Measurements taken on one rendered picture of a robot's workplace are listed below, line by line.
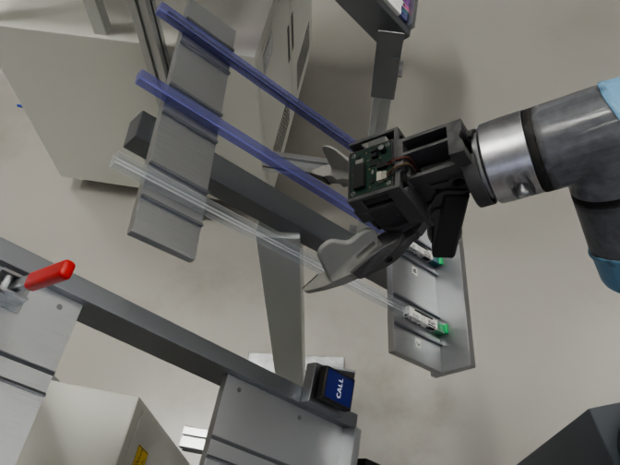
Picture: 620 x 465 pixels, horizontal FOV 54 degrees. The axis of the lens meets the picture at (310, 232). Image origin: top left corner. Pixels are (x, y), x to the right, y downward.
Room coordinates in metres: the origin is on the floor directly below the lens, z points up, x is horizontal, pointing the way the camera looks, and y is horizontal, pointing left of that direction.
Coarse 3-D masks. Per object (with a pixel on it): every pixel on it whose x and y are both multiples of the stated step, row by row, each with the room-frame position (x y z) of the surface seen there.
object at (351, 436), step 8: (344, 432) 0.20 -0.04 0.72; (352, 432) 0.20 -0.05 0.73; (360, 432) 0.20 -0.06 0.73; (344, 440) 0.19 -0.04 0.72; (352, 440) 0.19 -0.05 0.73; (344, 448) 0.18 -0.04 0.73; (352, 448) 0.18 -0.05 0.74; (344, 456) 0.17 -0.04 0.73; (352, 456) 0.17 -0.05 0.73; (344, 464) 0.16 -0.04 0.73; (352, 464) 0.16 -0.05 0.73
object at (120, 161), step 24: (120, 168) 0.36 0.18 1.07; (144, 168) 0.36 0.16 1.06; (168, 192) 0.35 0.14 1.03; (192, 192) 0.36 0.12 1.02; (216, 216) 0.35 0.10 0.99; (240, 216) 0.36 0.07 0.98; (264, 240) 0.35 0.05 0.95; (312, 264) 0.35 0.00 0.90; (360, 288) 0.34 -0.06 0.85; (408, 312) 0.34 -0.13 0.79
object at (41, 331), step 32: (0, 320) 0.22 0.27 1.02; (32, 320) 0.23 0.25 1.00; (64, 320) 0.24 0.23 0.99; (0, 352) 0.20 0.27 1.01; (32, 352) 0.20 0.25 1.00; (0, 384) 0.17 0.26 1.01; (32, 384) 0.18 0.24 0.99; (0, 416) 0.15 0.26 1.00; (32, 416) 0.15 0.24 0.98; (0, 448) 0.12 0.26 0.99
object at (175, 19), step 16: (160, 16) 0.58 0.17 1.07; (176, 16) 0.58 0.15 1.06; (192, 32) 0.57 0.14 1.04; (208, 48) 0.57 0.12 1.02; (224, 48) 0.58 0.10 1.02; (240, 64) 0.57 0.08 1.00; (256, 80) 0.57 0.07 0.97; (272, 80) 0.58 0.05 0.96; (272, 96) 0.57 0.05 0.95; (288, 96) 0.57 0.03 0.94; (304, 112) 0.57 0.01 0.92; (320, 128) 0.57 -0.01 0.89; (336, 128) 0.57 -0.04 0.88
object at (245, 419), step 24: (240, 384) 0.23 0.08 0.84; (216, 408) 0.20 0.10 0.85; (240, 408) 0.20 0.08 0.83; (264, 408) 0.21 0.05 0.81; (288, 408) 0.22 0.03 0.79; (216, 432) 0.17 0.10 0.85; (240, 432) 0.18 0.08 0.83; (264, 432) 0.18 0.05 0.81; (288, 432) 0.19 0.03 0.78; (312, 432) 0.20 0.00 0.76; (336, 432) 0.20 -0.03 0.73; (216, 456) 0.15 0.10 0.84; (240, 456) 0.15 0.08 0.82; (264, 456) 0.16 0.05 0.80; (288, 456) 0.16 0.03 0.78; (312, 456) 0.17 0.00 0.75; (336, 456) 0.18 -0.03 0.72
